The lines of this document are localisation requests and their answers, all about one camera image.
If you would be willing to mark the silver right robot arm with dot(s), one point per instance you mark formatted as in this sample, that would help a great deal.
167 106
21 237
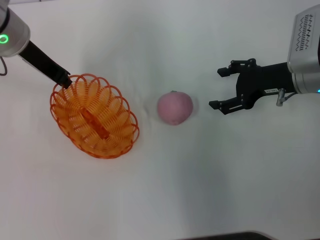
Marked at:
306 82

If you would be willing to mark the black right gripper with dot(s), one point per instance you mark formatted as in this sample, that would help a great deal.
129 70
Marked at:
265 80

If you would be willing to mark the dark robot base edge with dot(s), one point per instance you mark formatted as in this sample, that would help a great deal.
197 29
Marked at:
225 236

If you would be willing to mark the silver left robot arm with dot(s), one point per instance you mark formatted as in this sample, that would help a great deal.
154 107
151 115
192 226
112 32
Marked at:
13 30

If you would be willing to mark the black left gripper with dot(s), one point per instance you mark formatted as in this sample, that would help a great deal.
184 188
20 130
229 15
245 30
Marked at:
37 56

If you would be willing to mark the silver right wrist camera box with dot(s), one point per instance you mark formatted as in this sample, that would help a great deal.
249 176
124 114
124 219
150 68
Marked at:
306 37

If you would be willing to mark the pink peach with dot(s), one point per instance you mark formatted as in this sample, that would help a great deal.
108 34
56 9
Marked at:
175 107

